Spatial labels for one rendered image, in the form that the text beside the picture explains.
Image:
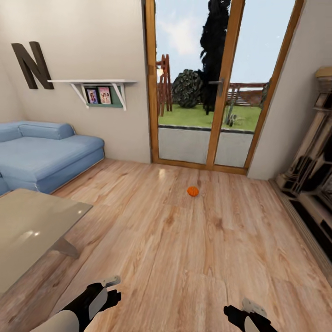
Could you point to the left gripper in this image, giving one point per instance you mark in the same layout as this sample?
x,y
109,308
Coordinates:
x,y
113,297

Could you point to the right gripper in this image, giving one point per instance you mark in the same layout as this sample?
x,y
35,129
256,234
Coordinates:
x,y
235,316

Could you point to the wood fireplace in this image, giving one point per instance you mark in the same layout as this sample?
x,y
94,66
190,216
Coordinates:
x,y
305,189

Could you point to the pumpkin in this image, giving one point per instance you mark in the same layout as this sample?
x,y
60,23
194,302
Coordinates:
x,y
193,191

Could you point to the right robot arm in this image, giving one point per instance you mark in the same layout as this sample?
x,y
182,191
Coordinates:
x,y
251,318

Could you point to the picture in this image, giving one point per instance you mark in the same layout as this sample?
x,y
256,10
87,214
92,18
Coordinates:
x,y
104,95
92,95

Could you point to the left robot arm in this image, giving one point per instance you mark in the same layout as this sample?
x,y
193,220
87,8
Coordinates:
x,y
76,316

